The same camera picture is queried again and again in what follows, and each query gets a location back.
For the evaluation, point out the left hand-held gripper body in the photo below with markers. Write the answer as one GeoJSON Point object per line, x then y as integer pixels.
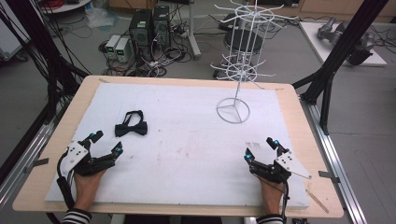
{"type": "Point", "coordinates": [76, 155]}

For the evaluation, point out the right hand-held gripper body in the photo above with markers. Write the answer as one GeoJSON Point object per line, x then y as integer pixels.
{"type": "Point", "coordinates": [291, 163]}

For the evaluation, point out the black bow tie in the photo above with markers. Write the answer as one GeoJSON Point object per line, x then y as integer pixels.
{"type": "Point", "coordinates": [130, 128]}

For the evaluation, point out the person's left hand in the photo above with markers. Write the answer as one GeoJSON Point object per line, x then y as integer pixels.
{"type": "Point", "coordinates": [84, 189]}

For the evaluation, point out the person's right hand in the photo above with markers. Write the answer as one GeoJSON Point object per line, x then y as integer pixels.
{"type": "Point", "coordinates": [272, 197]}

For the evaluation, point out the wooden stick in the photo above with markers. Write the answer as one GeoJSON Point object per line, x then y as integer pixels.
{"type": "Point", "coordinates": [317, 201]}

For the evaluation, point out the white foam board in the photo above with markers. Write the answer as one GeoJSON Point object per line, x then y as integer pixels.
{"type": "Point", "coordinates": [186, 149]}

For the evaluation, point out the grey bench power supply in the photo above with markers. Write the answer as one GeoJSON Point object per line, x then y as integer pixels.
{"type": "Point", "coordinates": [112, 46]}
{"type": "Point", "coordinates": [123, 49]}

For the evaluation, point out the black round stool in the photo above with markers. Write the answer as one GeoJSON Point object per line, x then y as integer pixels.
{"type": "Point", "coordinates": [246, 40]}

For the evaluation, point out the white floor panel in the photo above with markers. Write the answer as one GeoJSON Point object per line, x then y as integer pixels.
{"type": "Point", "coordinates": [314, 40]}

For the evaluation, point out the large black computer tower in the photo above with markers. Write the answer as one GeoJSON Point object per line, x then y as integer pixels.
{"type": "Point", "coordinates": [140, 32]}

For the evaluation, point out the clear plastic bag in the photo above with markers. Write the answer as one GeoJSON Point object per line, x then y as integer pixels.
{"type": "Point", "coordinates": [101, 17]}

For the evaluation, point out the slim black computer tower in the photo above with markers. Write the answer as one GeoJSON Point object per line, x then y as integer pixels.
{"type": "Point", "coordinates": [162, 26]}

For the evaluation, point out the round white table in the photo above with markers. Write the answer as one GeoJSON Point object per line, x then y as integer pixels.
{"type": "Point", "coordinates": [67, 5]}

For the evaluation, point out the grey metal stand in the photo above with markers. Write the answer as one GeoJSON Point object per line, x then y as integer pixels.
{"type": "Point", "coordinates": [193, 34]}

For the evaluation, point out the grey metal bracket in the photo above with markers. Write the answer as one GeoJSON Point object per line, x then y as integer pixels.
{"type": "Point", "coordinates": [328, 176]}
{"type": "Point", "coordinates": [39, 162]}

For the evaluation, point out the aluminium rail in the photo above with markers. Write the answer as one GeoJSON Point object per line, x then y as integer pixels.
{"type": "Point", "coordinates": [18, 168]}
{"type": "Point", "coordinates": [333, 155]}

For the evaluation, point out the black frame post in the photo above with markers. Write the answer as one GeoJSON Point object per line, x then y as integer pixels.
{"type": "Point", "coordinates": [339, 53]}
{"type": "Point", "coordinates": [40, 46]}

